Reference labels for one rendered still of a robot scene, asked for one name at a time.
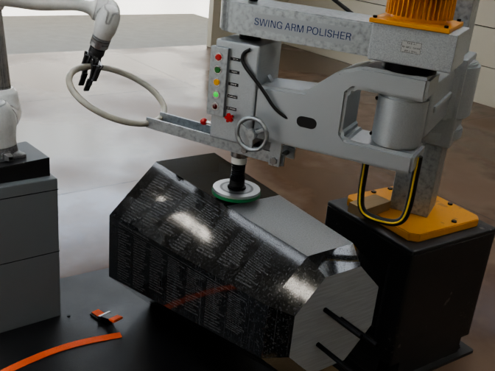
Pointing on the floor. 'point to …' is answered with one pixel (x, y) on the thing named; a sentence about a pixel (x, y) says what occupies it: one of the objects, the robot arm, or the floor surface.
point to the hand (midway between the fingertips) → (85, 82)
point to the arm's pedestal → (29, 252)
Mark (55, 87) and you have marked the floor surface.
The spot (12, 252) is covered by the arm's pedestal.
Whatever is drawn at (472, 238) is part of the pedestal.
